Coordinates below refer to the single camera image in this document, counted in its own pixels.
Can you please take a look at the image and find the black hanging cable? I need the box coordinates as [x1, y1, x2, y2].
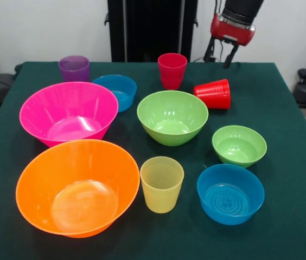
[211, 0, 224, 62]

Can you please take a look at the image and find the dark green table cloth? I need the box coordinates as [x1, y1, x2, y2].
[0, 61, 306, 260]

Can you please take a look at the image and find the purple plastic cup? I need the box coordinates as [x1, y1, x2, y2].
[58, 55, 91, 83]

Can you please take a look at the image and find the crimson pink plastic cup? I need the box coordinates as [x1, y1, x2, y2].
[157, 53, 188, 90]

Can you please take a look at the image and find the orange plastic bowl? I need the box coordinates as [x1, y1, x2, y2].
[15, 139, 141, 239]

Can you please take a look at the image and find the small green plastic bowl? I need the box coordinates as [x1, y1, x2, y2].
[212, 125, 268, 168]

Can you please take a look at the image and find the red plastic cup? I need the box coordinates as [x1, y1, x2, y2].
[193, 78, 232, 111]

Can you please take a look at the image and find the large pink plastic bowl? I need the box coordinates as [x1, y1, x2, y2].
[19, 81, 119, 148]

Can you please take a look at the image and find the yellow plastic cup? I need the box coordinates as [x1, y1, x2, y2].
[139, 156, 185, 214]

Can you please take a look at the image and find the blue plastic bowl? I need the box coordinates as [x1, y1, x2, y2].
[196, 164, 265, 226]
[92, 74, 138, 113]

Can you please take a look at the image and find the large green plastic bowl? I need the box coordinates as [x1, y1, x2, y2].
[136, 90, 209, 147]

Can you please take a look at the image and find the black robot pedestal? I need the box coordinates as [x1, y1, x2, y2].
[104, 0, 199, 63]

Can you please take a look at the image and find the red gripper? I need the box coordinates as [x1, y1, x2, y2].
[203, 13, 257, 69]

